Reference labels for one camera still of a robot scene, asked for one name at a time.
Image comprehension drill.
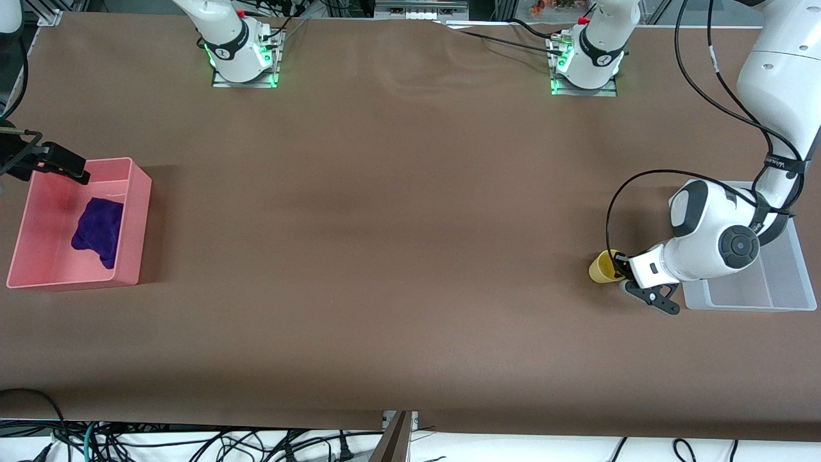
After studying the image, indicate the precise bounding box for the yellow cup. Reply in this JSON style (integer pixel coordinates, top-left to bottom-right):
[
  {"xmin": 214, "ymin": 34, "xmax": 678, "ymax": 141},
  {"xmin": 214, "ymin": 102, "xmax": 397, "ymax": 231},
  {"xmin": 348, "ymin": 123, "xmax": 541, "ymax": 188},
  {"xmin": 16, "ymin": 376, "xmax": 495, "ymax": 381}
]
[{"xmin": 588, "ymin": 249, "xmax": 626, "ymax": 285}]

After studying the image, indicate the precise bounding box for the purple microfibre cloth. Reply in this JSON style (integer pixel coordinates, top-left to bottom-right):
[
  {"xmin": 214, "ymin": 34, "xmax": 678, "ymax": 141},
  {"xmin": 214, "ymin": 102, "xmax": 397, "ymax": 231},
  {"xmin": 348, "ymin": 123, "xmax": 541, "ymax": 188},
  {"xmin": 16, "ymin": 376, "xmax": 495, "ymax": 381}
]
[{"xmin": 71, "ymin": 197, "xmax": 126, "ymax": 270}]

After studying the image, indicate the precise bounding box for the pink plastic bin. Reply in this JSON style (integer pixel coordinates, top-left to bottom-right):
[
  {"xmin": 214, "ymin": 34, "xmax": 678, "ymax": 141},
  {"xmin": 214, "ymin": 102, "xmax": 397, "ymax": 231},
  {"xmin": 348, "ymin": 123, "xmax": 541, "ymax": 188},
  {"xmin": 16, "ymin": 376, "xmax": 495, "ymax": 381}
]
[{"xmin": 6, "ymin": 157, "xmax": 153, "ymax": 291}]

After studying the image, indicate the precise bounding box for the clear plastic bin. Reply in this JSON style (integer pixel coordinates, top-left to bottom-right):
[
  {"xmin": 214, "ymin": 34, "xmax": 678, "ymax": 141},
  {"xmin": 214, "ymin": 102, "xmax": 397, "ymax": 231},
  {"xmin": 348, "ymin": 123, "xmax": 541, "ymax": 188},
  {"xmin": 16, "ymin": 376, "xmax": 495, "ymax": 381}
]
[{"xmin": 669, "ymin": 181, "xmax": 818, "ymax": 313}]

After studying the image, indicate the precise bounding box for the brown table cover sheet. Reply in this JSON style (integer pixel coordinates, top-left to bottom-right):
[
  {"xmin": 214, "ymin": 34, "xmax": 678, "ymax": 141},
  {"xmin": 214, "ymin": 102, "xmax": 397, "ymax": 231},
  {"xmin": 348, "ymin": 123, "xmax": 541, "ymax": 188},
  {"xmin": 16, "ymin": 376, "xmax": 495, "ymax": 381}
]
[{"xmin": 0, "ymin": 12, "xmax": 821, "ymax": 443}]

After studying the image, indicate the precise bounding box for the dark grey table beam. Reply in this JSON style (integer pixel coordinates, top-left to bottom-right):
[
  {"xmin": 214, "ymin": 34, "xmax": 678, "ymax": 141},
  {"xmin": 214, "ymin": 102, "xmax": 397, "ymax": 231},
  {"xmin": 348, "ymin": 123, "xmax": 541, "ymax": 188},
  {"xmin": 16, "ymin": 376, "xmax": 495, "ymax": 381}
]
[{"xmin": 371, "ymin": 411, "xmax": 412, "ymax": 462}]

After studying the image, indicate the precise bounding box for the white power strip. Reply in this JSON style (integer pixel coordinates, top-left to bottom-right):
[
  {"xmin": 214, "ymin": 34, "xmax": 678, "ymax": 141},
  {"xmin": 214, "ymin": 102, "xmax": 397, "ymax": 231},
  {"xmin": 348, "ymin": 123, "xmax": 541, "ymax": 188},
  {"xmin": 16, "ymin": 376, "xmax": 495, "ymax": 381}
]
[{"xmin": 375, "ymin": 0, "xmax": 469, "ymax": 20}]

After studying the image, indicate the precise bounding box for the aluminium frame profile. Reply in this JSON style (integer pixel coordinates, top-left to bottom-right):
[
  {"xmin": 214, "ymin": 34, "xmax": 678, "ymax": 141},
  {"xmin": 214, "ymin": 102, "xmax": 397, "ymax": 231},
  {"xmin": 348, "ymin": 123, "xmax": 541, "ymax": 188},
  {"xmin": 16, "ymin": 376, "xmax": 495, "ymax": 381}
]
[{"xmin": 35, "ymin": 0, "xmax": 68, "ymax": 26}]

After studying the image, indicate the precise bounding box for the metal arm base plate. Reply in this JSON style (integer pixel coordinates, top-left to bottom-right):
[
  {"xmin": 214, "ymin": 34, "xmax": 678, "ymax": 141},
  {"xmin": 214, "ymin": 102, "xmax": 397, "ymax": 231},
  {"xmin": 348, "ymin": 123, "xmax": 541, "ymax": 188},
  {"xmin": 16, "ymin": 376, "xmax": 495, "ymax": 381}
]
[
  {"xmin": 212, "ymin": 67, "xmax": 281, "ymax": 89},
  {"xmin": 550, "ymin": 80, "xmax": 618, "ymax": 98}
]

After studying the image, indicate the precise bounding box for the black looped floor cable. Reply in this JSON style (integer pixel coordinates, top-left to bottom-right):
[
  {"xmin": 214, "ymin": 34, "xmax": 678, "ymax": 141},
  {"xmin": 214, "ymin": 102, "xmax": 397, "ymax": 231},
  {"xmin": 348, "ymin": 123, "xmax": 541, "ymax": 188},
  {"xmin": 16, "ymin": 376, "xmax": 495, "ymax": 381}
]
[{"xmin": 0, "ymin": 388, "xmax": 68, "ymax": 450}]

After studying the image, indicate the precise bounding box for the black base power cable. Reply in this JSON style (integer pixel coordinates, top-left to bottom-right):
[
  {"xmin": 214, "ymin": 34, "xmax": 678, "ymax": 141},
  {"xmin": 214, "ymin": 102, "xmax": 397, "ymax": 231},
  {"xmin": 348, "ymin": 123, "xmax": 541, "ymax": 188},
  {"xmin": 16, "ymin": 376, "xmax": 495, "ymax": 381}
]
[{"xmin": 436, "ymin": 18, "xmax": 568, "ymax": 58}]

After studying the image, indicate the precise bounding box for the black cable bundle at base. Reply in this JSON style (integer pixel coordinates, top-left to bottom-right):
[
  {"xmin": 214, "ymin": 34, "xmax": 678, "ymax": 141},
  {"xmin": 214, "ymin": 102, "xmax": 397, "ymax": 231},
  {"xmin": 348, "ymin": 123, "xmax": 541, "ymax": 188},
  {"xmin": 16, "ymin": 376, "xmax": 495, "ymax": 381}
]
[{"xmin": 255, "ymin": 0, "xmax": 309, "ymax": 40}]

